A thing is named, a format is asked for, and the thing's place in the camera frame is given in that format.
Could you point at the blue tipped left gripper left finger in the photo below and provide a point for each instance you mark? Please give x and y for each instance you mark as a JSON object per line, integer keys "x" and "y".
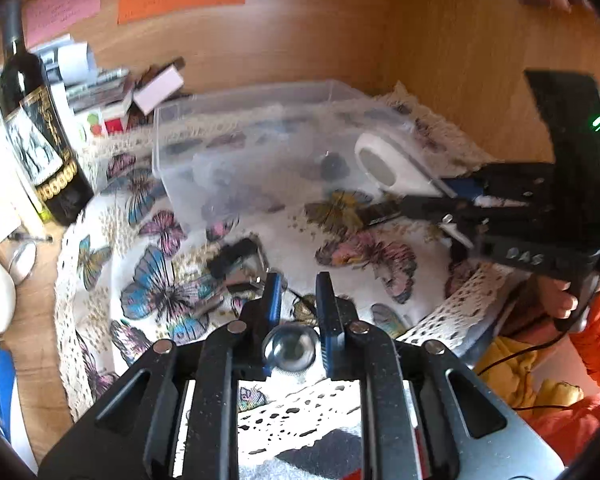
{"x": 130, "y": 432}

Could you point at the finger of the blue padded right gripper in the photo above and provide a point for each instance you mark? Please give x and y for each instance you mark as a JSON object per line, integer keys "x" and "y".
{"x": 468, "y": 188}

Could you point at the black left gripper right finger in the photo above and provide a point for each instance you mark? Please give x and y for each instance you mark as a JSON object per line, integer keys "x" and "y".
{"x": 425, "y": 414}

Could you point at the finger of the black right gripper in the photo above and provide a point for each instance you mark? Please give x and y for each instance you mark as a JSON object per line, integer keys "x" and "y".
{"x": 439, "y": 209}

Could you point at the white handheld luggage scale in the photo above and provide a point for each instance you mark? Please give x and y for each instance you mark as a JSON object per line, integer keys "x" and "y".
{"x": 391, "y": 160}

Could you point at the silver keys with black fob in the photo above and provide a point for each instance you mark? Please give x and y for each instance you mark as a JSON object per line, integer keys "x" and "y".
{"x": 239, "y": 273}

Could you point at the person's right hand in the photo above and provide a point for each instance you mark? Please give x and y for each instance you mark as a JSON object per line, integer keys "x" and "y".
{"x": 554, "y": 297}

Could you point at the yellow cloth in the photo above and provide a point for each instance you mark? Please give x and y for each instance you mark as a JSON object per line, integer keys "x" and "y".
{"x": 507, "y": 369}

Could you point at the butterfly print lace tablecloth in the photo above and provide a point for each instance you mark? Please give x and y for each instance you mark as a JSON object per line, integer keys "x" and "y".
{"x": 128, "y": 272}

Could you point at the clear plastic storage box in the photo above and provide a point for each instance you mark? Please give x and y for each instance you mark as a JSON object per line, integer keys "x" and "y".
{"x": 245, "y": 152}

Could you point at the eyeglasses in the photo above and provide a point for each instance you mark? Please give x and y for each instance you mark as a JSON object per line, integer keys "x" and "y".
{"x": 23, "y": 259}

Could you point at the dark wine bottle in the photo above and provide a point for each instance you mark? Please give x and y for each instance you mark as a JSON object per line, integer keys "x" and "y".
{"x": 49, "y": 162}

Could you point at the small white box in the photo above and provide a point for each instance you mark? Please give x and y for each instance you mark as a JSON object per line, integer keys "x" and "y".
{"x": 158, "y": 89}

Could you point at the stack of books and papers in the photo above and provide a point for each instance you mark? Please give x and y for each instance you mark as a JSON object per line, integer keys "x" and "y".
{"x": 100, "y": 90}

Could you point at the pink sticky note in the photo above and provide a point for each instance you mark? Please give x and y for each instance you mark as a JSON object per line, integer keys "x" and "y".
{"x": 46, "y": 19}

